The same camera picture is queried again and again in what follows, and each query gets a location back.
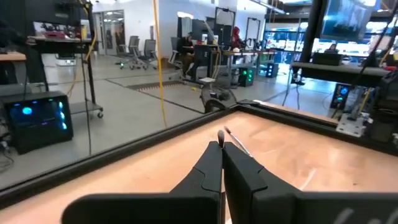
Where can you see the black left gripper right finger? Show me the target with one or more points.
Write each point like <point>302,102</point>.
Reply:
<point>248,193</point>

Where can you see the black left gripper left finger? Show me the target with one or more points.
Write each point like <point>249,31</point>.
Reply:
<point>199,186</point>

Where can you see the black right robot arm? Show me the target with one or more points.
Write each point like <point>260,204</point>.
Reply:
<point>385,102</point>

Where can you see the computer tower green lights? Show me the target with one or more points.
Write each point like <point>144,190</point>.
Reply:
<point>247,76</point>

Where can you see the silver mounting plate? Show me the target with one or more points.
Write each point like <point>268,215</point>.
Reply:
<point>351,126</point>

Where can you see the computer tower blue lights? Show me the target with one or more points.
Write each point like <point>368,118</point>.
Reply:
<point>272,70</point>
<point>340,95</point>
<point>37,124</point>

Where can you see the person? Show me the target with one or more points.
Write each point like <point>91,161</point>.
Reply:
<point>237,37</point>
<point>186,49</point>

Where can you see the grey office chair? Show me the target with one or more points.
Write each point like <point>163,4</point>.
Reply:
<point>133,46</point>
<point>150,49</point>

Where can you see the black wheeled cart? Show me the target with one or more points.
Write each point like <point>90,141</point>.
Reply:
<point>62,46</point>

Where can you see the large display screen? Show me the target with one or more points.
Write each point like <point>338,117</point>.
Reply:
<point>348,18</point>

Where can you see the black aluminium table frame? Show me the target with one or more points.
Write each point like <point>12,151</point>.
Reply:
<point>93,162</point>

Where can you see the black vertical post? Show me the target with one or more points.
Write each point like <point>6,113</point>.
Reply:
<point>311,31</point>

